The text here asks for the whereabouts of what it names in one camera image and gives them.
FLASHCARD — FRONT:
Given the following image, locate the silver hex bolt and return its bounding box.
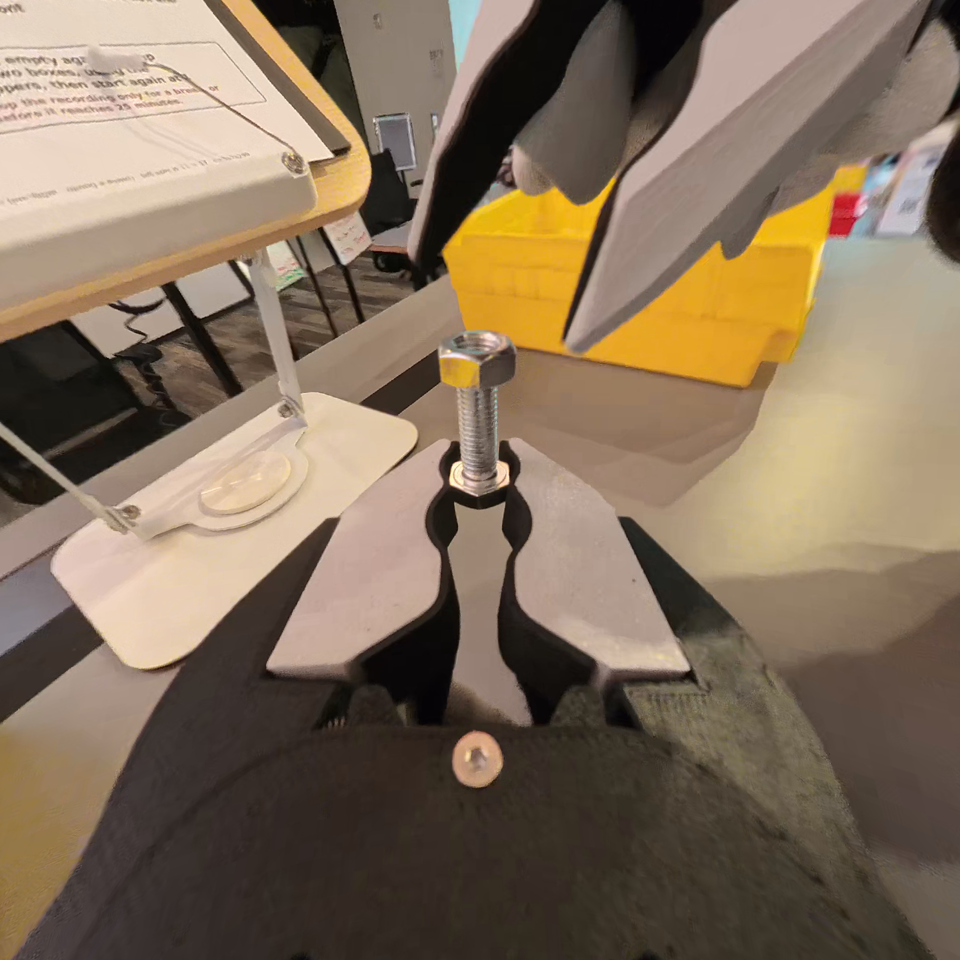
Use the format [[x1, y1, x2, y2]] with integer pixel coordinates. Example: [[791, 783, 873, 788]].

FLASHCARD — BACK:
[[438, 330, 517, 478]]

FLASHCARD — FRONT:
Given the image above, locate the black backing board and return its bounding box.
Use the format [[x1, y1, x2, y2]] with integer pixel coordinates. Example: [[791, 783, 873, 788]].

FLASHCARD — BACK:
[[207, 0, 355, 156]]

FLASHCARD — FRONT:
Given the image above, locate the wooden document stand white base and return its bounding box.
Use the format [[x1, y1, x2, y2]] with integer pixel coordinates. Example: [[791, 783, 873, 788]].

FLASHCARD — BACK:
[[0, 0, 418, 669]]

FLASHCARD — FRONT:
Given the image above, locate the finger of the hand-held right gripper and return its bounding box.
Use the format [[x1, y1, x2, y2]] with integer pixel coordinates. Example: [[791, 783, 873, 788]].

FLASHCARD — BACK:
[[407, 0, 631, 274], [563, 0, 933, 355]]

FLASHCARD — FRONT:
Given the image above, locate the person's right hand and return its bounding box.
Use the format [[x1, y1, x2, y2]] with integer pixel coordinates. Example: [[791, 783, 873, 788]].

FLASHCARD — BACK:
[[510, 18, 661, 204]]

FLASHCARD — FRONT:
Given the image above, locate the yellow plastic bin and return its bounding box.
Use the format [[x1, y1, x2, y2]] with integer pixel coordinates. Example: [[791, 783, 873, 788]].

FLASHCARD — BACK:
[[443, 165, 841, 388]]

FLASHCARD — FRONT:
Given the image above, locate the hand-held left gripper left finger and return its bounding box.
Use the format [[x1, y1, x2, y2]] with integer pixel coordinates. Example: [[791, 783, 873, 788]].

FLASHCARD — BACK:
[[267, 438, 463, 724]]

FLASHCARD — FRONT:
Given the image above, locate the printed instruction sheet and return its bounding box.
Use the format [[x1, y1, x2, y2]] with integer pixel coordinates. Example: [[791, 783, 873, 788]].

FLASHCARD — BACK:
[[0, 0, 343, 211]]

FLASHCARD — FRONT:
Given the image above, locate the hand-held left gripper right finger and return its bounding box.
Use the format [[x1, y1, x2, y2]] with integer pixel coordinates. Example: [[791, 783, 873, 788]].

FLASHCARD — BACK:
[[498, 438, 693, 721]]

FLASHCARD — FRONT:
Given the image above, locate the silver hex nut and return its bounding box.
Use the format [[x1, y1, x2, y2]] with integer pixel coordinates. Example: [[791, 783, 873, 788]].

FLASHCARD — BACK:
[[449, 458, 519, 495]]

